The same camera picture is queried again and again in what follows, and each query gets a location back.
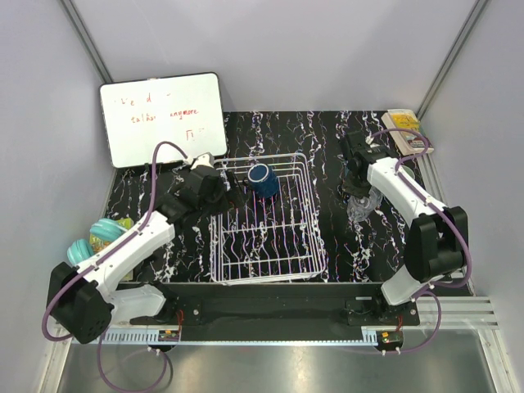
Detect yellow paperback book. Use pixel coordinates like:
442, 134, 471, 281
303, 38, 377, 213
381, 109, 425, 156

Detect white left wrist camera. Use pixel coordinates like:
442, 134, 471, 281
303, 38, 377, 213
184, 152, 215, 170

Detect white slotted cable duct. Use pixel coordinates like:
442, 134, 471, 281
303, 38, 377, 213
103, 329, 181, 346

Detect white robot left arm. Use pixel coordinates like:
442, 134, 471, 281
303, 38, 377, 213
44, 165, 246, 344

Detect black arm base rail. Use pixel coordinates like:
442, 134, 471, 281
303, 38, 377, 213
122, 281, 422, 343

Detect teal headphones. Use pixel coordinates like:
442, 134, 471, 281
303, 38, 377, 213
66, 218, 127, 266

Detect pale green cup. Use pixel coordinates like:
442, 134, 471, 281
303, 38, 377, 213
401, 165, 415, 179

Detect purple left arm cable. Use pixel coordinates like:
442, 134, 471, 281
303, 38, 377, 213
43, 141, 192, 391

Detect dark blue ceramic mug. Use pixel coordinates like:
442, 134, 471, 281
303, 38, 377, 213
246, 163, 279, 199

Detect white dry-erase board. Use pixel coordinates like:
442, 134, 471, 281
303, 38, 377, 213
99, 72, 228, 169

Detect white wire dish rack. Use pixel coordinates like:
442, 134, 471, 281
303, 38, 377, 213
209, 152, 327, 285

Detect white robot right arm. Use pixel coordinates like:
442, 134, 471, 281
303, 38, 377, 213
339, 131, 472, 325

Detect clear glass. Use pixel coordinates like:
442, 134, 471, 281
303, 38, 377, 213
347, 201, 375, 223
350, 187, 383, 211

